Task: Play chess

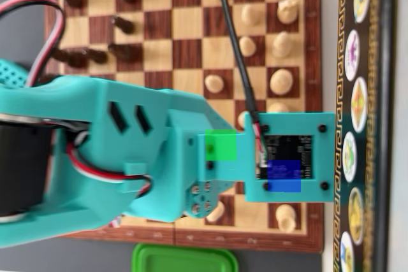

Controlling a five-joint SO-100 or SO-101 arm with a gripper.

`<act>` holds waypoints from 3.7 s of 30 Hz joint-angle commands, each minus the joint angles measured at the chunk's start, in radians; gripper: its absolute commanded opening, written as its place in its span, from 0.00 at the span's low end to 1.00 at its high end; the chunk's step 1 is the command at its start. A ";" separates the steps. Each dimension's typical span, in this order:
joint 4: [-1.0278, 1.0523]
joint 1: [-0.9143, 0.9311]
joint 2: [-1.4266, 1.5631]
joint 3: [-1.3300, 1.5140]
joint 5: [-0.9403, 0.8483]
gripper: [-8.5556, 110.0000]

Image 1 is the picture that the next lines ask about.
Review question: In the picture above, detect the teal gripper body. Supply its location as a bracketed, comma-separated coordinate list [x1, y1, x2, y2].
[91, 80, 208, 223]

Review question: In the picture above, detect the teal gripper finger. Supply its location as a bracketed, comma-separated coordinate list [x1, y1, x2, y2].
[187, 180, 236, 220]
[199, 97, 239, 133]

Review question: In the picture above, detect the wooden folding chess board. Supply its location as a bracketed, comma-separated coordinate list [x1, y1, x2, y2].
[43, 0, 323, 253]

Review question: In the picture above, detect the green plastic container lid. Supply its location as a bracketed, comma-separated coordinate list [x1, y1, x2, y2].
[132, 243, 238, 272]

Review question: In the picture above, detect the light wooden king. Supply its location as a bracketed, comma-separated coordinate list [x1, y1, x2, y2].
[269, 69, 293, 96]

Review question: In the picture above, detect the light wooden rook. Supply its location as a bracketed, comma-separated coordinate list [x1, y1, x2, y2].
[274, 203, 296, 234]

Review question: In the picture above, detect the light wooden bishop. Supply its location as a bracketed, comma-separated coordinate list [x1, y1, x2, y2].
[271, 31, 291, 59]

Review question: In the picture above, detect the dark wooden knight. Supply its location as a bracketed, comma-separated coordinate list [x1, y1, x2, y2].
[108, 43, 143, 64]

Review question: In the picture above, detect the light wooden knight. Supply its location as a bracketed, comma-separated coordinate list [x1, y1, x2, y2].
[276, 0, 300, 25]

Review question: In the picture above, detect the dark wooden bishop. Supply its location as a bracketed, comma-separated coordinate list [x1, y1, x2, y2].
[50, 48, 89, 69]

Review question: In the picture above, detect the dark wooden king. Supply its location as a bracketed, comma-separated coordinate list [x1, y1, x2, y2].
[40, 73, 64, 84]

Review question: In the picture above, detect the black patterned game box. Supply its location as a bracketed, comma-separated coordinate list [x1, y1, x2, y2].
[331, 0, 395, 272]

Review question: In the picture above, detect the black camera cable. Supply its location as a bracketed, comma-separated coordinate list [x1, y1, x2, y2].
[212, 0, 267, 145]

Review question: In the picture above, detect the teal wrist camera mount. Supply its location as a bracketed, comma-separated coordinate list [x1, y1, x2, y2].
[197, 111, 336, 203]

